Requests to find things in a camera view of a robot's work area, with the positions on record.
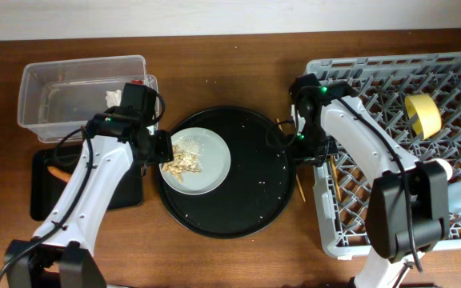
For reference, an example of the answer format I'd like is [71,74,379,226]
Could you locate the black rectangular tray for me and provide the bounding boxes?
[30,145,143,221]

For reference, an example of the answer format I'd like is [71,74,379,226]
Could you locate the grey plate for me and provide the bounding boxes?
[160,127,231,196]

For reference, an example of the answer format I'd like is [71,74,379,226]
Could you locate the wooden chopstick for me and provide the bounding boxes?
[275,118,307,203]
[330,156,342,202]

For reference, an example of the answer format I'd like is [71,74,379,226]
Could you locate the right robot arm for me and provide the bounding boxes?
[277,74,452,287]

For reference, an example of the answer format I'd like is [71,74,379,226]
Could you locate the carrot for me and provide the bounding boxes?
[47,166,71,183]

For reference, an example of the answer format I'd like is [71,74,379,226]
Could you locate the clear plastic bin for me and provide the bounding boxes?
[17,55,158,143]

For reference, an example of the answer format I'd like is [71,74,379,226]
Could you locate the peanut and rice scraps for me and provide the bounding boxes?
[162,137,202,183]

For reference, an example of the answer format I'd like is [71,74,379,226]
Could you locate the black round tray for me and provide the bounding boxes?
[157,106,295,238]

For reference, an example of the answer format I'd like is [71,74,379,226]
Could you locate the yellow bowl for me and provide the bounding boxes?
[404,94,442,140]

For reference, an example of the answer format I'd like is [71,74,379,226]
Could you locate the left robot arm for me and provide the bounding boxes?
[0,83,174,287]

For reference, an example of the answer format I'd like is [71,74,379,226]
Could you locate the crumpled white tissue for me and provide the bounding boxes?
[105,90,122,108]

